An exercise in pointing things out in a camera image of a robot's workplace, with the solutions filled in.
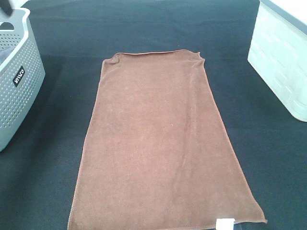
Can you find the grey towel in basket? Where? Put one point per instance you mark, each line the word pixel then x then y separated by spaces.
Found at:
pixel 6 56

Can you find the white plastic storage bin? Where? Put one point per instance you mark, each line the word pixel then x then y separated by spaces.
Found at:
pixel 278 52

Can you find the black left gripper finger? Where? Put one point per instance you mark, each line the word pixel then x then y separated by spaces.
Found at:
pixel 6 7

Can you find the white perforated laundry basket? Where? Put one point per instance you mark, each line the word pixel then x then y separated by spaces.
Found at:
pixel 21 79

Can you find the black table cloth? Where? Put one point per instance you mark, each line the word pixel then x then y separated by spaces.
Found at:
pixel 39 167

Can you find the brown towel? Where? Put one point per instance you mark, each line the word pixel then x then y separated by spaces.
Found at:
pixel 156 155

